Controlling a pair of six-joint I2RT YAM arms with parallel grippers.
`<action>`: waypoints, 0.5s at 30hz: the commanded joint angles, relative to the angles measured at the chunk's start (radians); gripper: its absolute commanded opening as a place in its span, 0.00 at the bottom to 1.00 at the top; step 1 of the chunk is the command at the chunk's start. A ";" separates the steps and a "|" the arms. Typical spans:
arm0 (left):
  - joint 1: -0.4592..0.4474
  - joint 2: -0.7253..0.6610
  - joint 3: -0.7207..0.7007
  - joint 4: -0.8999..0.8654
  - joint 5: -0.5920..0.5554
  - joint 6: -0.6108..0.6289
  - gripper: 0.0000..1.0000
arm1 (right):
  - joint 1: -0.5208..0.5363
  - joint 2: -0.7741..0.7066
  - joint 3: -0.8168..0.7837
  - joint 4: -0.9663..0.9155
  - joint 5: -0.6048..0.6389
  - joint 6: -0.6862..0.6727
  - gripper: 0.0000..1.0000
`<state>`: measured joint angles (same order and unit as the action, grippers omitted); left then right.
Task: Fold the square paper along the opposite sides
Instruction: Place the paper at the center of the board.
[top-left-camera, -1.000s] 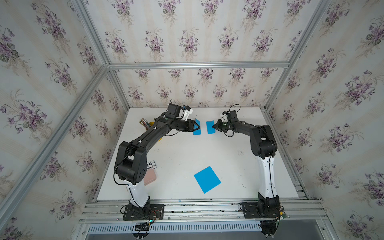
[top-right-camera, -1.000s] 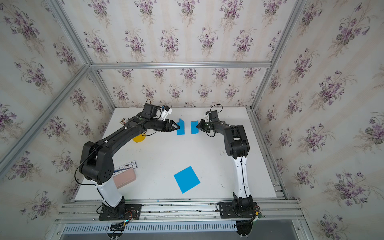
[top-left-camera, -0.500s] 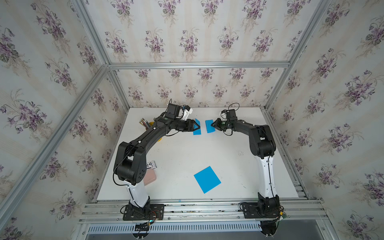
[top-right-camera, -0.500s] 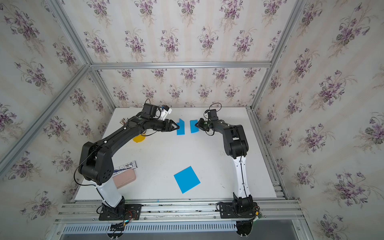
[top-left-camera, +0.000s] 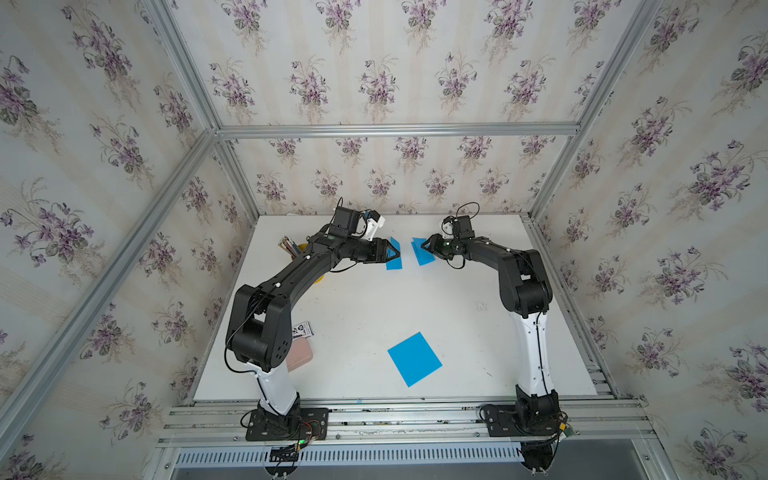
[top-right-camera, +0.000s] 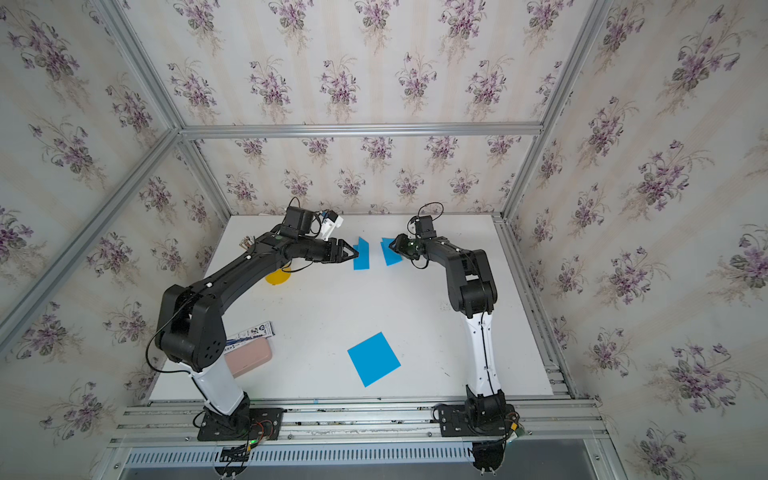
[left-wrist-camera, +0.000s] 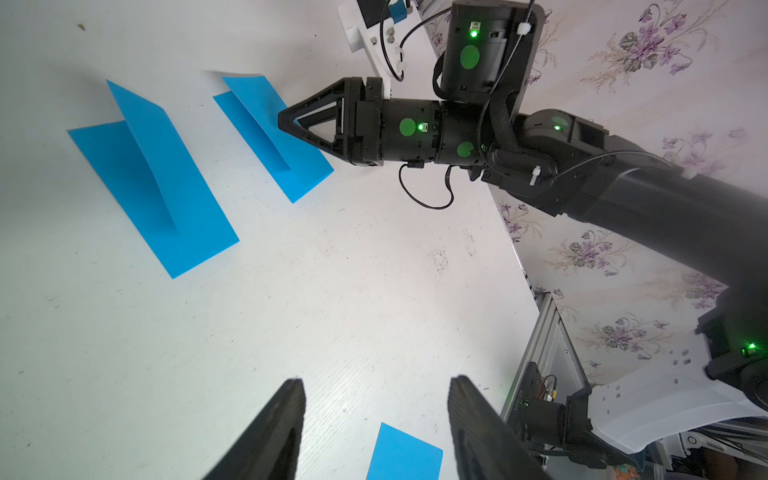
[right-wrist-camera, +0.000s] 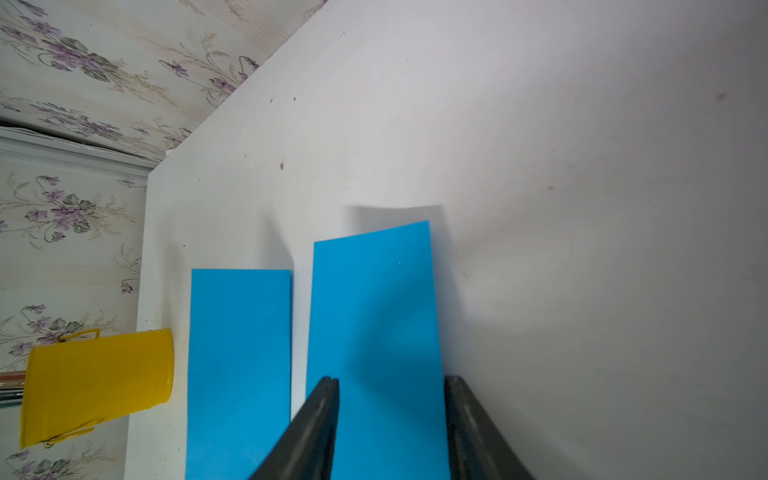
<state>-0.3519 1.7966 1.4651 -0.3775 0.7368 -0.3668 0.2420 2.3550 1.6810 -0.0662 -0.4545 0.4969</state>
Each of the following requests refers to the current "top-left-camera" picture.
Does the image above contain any pink pencil case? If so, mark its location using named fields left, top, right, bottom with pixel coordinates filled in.
left=286, top=338, right=314, bottom=372

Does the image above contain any yellow pen cup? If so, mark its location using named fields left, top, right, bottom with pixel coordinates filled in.
left=300, top=242, right=332, bottom=285

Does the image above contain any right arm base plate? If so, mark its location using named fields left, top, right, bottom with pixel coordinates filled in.
left=479, top=404, right=568, bottom=438

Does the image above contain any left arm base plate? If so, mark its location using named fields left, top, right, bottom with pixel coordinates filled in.
left=241, top=407, right=330, bottom=441

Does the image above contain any blue paper sheet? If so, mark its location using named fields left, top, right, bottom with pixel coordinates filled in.
left=385, top=237, right=403, bottom=271
left=411, top=238, right=435, bottom=266
left=387, top=332, right=443, bottom=387

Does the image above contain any white pen box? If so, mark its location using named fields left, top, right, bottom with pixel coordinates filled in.
left=292, top=322, right=314, bottom=339

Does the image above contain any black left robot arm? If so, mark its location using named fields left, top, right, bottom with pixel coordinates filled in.
left=224, top=206, right=400, bottom=421

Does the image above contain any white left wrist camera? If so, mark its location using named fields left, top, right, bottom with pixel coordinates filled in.
left=361, top=210, right=385, bottom=241

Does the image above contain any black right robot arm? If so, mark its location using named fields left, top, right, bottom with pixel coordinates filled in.
left=421, top=215, right=561, bottom=431

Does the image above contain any blue paper sheet front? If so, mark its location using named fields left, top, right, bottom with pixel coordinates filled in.
left=387, top=332, right=443, bottom=387

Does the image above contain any aluminium rail frame front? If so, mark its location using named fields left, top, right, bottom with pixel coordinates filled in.
left=142, top=397, right=677, bottom=479

